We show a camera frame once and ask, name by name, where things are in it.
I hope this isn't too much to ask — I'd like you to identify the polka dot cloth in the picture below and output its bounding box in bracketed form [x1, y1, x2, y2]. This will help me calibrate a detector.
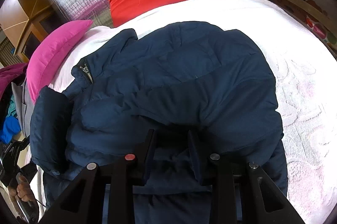
[302, 0, 337, 52]

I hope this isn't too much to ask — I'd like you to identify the navy blue puffer jacket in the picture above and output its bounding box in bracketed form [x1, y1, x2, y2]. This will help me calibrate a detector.
[30, 21, 289, 224]

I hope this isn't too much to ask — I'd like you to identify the wooden cabinet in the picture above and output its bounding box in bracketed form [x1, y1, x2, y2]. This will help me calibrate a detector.
[0, 0, 57, 59]

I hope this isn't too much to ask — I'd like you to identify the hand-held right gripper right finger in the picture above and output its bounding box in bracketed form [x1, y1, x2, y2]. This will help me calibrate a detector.
[188, 130, 299, 224]

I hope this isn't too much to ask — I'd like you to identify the grey cloth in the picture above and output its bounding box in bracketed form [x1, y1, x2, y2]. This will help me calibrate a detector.
[11, 77, 35, 136]

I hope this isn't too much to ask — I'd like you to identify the white textured bedspread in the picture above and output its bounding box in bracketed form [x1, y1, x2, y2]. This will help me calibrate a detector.
[34, 0, 337, 224]

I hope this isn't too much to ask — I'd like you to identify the person's left hand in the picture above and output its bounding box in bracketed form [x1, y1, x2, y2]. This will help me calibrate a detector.
[16, 176, 35, 204]

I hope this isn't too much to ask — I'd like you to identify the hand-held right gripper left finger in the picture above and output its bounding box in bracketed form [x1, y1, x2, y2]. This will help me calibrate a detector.
[39, 129, 156, 224]

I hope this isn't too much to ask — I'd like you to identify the bright blue cloth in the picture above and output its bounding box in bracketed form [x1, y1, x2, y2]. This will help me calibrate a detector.
[0, 116, 22, 145]

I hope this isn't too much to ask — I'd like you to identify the teal cloth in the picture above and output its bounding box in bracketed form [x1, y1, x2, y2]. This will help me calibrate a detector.
[7, 99, 19, 120]

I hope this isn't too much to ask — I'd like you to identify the pink pillow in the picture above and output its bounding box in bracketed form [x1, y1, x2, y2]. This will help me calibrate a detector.
[26, 20, 94, 103]

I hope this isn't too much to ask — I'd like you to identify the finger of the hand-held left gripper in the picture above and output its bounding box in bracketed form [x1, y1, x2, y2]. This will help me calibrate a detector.
[0, 137, 30, 170]

